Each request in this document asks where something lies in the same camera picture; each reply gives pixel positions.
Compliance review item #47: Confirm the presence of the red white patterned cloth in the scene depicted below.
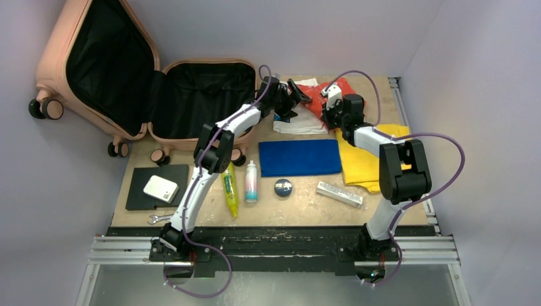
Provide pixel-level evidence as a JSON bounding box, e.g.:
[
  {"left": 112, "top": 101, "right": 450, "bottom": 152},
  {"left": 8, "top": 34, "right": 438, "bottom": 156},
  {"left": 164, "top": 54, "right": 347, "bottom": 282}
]
[{"left": 295, "top": 76, "right": 356, "bottom": 122}]

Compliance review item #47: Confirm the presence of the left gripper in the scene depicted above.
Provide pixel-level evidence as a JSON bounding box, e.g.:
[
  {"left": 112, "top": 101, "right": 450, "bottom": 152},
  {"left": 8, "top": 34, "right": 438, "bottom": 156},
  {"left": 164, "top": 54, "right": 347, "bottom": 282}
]
[{"left": 269, "top": 81, "right": 311, "bottom": 122}]

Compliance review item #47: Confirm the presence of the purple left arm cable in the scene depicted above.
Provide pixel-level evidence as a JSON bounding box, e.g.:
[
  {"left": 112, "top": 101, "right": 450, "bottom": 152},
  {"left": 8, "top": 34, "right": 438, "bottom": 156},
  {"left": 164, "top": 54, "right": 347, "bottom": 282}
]
[{"left": 162, "top": 64, "right": 272, "bottom": 299}]

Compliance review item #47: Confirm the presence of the black flat notebook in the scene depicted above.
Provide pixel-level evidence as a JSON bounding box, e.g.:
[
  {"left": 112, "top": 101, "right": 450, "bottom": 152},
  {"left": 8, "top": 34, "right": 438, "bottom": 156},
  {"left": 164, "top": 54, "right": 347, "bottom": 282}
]
[{"left": 125, "top": 164, "right": 189, "bottom": 211}]

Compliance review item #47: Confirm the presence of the yellow green tube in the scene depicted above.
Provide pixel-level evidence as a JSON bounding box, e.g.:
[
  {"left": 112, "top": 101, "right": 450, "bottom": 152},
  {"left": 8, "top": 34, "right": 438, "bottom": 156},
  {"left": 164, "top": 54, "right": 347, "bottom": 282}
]
[{"left": 221, "top": 163, "right": 239, "bottom": 219}]

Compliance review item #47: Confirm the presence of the silver wrench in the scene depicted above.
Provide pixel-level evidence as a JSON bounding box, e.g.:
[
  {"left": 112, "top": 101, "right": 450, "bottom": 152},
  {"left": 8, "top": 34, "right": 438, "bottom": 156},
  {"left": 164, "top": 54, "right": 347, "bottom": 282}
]
[{"left": 147, "top": 214, "right": 174, "bottom": 225}]

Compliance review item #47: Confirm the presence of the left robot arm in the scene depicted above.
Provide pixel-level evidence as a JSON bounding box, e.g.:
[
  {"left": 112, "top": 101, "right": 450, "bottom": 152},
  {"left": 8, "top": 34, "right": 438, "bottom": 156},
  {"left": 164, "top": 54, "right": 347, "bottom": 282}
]
[{"left": 155, "top": 76, "right": 311, "bottom": 261}]

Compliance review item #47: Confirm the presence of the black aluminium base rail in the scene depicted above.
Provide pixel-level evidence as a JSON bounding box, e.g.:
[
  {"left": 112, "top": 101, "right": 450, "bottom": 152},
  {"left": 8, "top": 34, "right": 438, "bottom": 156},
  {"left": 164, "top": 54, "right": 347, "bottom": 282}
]
[{"left": 89, "top": 226, "right": 459, "bottom": 282}]

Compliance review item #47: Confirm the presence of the blue folded cloth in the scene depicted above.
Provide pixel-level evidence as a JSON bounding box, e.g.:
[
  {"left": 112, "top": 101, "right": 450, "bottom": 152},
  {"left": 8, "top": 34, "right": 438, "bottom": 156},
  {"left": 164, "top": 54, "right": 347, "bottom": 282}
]
[{"left": 258, "top": 139, "right": 341, "bottom": 177}]

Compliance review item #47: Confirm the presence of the yellow cloth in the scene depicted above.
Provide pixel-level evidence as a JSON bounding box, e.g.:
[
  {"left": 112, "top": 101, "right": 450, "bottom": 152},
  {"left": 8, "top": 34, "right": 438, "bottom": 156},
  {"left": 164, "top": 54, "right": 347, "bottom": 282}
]
[{"left": 335, "top": 124, "right": 410, "bottom": 194}]

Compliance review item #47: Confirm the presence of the white teal spray bottle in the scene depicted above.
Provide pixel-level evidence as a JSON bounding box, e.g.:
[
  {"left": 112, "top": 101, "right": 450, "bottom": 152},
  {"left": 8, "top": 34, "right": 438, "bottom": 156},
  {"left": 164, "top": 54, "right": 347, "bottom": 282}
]
[{"left": 244, "top": 160, "right": 258, "bottom": 203}]

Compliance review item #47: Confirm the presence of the silver toothpaste box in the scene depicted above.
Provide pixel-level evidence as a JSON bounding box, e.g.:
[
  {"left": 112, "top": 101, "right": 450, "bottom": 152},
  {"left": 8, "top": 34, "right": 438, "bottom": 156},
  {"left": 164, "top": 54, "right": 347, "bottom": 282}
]
[{"left": 316, "top": 181, "right": 363, "bottom": 208}]

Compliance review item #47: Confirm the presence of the white square device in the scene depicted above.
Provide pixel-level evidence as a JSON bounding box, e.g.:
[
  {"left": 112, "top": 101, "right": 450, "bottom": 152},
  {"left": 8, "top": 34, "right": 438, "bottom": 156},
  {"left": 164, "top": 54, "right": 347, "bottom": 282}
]
[{"left": 143, "top": 175, "right": 179, "bottom": 203}]

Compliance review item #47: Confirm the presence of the pink open suitcase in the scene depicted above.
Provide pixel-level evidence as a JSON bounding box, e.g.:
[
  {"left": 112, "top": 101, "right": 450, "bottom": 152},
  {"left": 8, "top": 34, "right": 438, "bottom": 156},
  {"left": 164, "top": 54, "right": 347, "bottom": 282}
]
[{"left": 28, "top": 1, "right": 258, "bottom": 165}]

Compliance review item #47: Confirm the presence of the white shirt blue print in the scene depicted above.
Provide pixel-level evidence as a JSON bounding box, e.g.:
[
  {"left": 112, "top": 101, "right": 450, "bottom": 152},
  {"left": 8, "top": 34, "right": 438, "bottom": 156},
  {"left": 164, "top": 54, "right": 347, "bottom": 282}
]
[{"left": 273, "top": 81, "right": 328, "bottom": 135}]

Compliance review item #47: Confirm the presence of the dark round tin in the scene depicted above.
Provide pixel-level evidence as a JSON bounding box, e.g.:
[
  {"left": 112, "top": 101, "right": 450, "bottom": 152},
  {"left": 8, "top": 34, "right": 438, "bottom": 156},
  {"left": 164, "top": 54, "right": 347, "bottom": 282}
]
[{"left": 274, "top": 178, "right": 293, "bottom": 198}]

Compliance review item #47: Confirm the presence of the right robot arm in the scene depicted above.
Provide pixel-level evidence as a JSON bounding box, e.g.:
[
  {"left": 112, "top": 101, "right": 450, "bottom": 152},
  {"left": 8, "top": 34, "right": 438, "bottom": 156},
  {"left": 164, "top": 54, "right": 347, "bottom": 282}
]
[{"left": 322, "top": 92, "right": 432, "bottom": 259}]

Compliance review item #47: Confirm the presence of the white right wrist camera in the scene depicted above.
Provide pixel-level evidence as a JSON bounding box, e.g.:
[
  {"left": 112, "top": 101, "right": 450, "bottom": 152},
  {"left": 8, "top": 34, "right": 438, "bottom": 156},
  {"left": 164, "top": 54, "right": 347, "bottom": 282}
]
[{"left": 326, "top": 84, "right": 343, "bottom": 108}]

